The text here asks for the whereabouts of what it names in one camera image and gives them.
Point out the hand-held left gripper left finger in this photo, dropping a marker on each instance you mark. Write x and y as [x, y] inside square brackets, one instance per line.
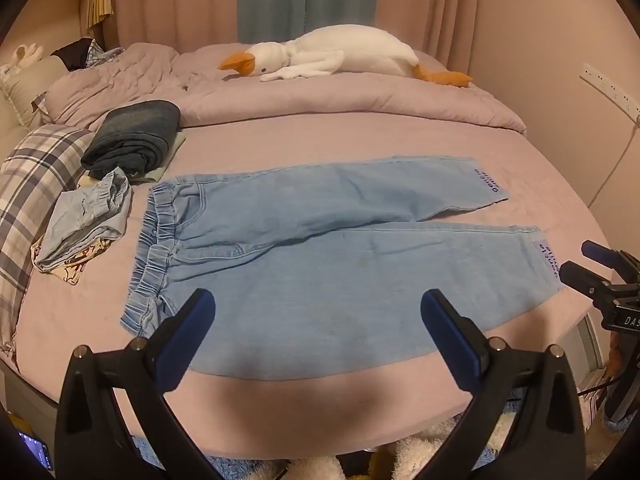
[186, 337]

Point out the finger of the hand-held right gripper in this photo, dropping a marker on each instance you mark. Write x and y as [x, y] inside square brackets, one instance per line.
[597, 251]
[580, 276]

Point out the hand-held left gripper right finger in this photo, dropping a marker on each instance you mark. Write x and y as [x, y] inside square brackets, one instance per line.
[450, 337]

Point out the light blue denim pants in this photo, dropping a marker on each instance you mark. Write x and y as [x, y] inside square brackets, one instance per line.
[325, 285]

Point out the white fluffy plush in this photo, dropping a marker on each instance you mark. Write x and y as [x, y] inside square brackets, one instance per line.
[425, 452]

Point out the cream printed cloth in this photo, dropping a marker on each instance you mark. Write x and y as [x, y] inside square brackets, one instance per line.
[70, 272]

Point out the small crumpled light blue garment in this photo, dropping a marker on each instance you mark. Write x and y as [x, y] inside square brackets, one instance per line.
[80, 220]

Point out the white power strip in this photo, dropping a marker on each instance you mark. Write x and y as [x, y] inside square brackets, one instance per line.
[607, 87]

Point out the smartphone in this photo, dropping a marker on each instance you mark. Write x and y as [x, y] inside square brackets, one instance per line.
[36, 450]

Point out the dark folded garment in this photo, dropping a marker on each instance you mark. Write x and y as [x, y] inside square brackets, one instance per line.
[130, 135]

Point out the plaid pillow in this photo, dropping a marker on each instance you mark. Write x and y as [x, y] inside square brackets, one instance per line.
[30, 180]

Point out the bed with pink sheet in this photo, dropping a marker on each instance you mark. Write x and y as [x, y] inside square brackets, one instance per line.
[300, 142]

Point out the mauve duvet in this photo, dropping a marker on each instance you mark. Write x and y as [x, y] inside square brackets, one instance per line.
[325, 100]

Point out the blue checked shirt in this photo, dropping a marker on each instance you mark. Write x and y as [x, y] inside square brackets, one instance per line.
[102, 55]

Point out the beige pillow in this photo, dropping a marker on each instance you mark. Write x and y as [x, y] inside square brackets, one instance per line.
[30, 87]

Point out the pink curtain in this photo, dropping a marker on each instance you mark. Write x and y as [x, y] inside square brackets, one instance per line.
[425, 5]
[175, 0]

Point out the dark clothing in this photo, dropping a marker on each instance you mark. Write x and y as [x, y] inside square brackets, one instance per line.
[72, 55]

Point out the white goose plush toy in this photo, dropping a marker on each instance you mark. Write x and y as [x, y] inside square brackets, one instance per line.
[350, 47]

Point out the small white plush toy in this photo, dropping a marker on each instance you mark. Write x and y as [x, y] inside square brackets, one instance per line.
[22, 55]

